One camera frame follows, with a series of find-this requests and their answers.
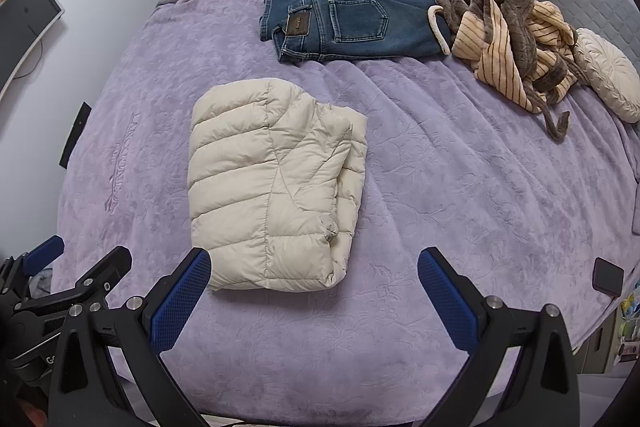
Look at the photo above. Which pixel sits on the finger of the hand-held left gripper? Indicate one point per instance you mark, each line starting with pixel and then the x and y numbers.
pixel 45 253
pixel 100 272

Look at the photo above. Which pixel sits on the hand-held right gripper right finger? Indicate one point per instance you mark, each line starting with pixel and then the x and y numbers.
pixel 447 302

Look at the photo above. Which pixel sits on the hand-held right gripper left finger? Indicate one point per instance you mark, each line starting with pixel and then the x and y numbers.
pixel 182 302

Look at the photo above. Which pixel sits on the cream puffer jacket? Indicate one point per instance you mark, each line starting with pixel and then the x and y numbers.
pixel 250 187

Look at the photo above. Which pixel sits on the purple embossed blanket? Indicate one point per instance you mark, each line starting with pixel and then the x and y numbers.
pixel 450 187

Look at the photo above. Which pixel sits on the black flat strip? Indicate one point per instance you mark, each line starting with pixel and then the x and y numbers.
pixel 75 134

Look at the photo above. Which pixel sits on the dark smartphone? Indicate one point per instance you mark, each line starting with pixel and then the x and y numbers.
pixel 607 276

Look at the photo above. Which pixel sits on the cluttered bedside table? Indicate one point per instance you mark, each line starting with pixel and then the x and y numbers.
pixel 607 342

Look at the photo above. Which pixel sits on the curved computer monitor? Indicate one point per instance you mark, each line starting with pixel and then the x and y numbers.
pixel 25 17

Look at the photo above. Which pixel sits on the striped brown fleece robe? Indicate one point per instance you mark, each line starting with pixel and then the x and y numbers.
pixel 500 37

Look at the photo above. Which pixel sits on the round cream pleated pillow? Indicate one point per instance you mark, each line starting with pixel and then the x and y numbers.
pixel 607 72

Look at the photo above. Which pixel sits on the blue denim jeans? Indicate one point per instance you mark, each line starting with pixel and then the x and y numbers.
pixel 360 27

